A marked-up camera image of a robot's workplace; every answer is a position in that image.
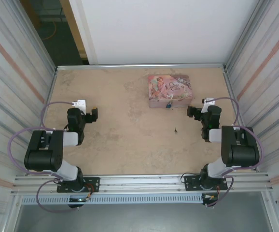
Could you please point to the small blue padlock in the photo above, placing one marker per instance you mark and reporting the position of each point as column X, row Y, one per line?
column 169, row 105

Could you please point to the pink illustrated tin box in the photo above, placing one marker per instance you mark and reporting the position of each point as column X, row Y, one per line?
column 168, row 87

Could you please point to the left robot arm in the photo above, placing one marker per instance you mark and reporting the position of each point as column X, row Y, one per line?
column 43, row 157

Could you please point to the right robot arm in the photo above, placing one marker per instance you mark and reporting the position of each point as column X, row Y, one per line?
column 243, row 154

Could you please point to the grey metal sheet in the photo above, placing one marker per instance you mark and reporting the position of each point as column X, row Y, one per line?
column 142, row 217

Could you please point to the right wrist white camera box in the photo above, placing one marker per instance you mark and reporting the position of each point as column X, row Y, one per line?
column 208, row 102

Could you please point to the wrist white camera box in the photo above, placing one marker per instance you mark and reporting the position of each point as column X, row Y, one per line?
column 208, row 102
column 80, row 104

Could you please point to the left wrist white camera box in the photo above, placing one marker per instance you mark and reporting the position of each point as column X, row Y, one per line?
column 80, row 104

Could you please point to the aluminium side frame bar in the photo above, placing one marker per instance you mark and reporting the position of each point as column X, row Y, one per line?
column 229, row 87
column 51, row 90

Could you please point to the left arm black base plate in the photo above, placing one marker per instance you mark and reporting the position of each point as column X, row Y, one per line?
column 93, row 181

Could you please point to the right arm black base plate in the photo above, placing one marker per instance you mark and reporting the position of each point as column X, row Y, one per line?
column 190, row 180

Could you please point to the aluminium cross frame bar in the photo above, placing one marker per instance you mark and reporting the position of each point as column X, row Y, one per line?
column 142, row 66

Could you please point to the aluminium mounting rail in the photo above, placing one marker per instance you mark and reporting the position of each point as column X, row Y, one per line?
column 142, row 184

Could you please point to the wooden door frame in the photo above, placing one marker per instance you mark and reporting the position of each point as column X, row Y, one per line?
column 73, row 24

